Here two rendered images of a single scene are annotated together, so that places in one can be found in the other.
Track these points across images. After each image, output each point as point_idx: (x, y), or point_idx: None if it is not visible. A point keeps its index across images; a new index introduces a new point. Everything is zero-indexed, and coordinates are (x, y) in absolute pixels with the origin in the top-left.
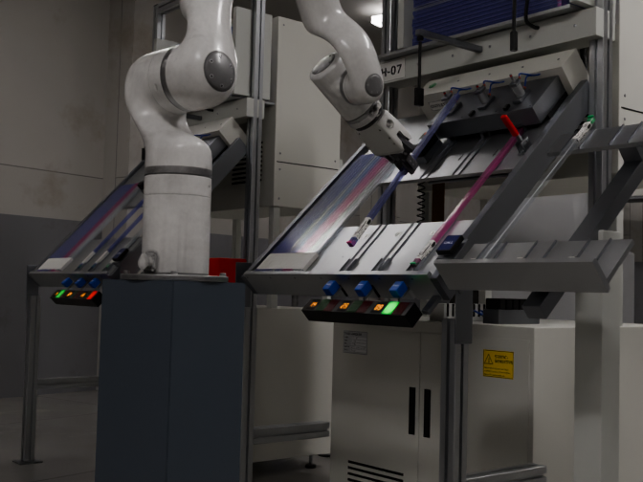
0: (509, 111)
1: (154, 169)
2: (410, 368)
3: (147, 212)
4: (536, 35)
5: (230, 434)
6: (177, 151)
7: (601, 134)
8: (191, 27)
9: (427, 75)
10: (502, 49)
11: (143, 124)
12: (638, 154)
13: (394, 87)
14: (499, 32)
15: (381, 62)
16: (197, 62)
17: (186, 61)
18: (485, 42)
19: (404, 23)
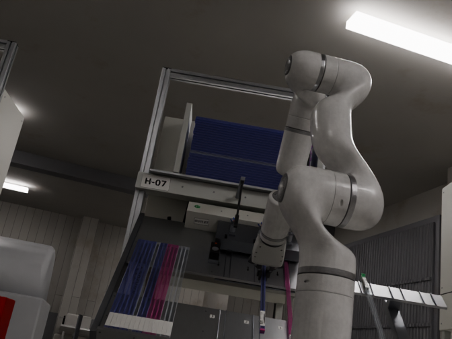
0: (286, 249)
1: (341, 272)
2: None
3: (331, 309)
4: None
5: None
6: (354, 262)
7: (379, 288)
8: (368, 168)
9: (187, 196)
10: (255, 202)
11: (325, 229)
12: (399, 306)
13: (145, 192)
14: (254, 192)
15: (146, 173)
16: (383, 199)
17: (377, 195)
18: (242, 194)
19: (181, 157)
